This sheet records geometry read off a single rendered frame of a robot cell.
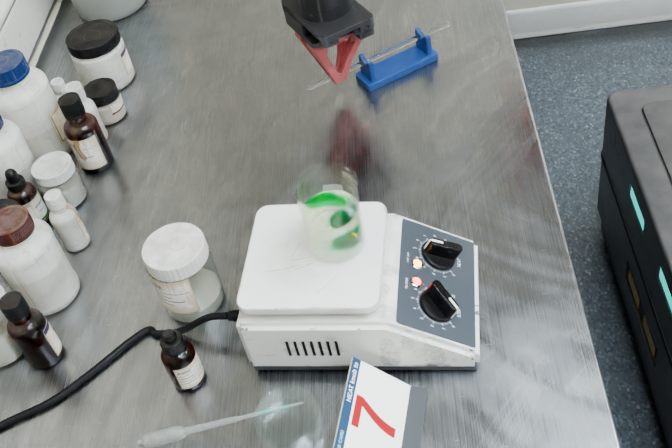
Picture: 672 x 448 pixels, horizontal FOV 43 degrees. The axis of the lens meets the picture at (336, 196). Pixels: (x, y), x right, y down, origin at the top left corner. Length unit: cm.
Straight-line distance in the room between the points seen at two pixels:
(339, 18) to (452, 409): 43
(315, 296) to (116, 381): 22
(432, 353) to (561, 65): 164
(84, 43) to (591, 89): 142
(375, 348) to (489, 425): 11
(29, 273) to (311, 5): 39
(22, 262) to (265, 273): 24
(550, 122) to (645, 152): 63
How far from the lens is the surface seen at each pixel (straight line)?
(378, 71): 104
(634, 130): 156
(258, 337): 73
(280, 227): 76
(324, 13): 93
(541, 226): 86
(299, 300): 70
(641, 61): 232
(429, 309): 72
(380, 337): 71
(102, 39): 111
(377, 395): 72
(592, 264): 181
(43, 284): 87
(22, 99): 101
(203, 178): 97
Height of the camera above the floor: 138
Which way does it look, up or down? 44 degrees down
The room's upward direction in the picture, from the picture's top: 12 degrees counter-clockwise
